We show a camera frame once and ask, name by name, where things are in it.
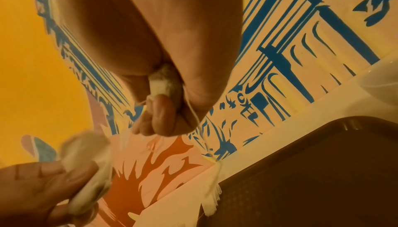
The white tea bag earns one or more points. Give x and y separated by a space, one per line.
87 167
165 81

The dark brown tray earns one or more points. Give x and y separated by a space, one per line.
311 181

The person's left hand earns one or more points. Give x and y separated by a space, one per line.
37 191

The small white cup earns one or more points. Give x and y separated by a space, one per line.
382 81

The person's right hand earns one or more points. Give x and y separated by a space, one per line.
168 29

